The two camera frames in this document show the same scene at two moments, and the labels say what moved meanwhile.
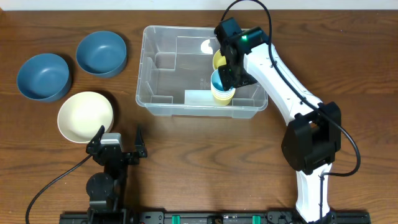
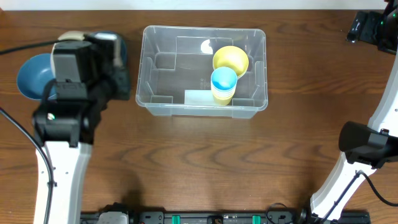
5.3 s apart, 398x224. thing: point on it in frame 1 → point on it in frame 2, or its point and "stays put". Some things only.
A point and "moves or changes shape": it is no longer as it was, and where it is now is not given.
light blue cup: (216, 82) stays put
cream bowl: (82, 114) moves or changes shape
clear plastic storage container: (175, 66) stays put
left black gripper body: (129, 160) → (116, 87)
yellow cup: (223, 98) stays put
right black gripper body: (240, 75) → (387, 35)
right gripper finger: (227, 80) → (363, 27)
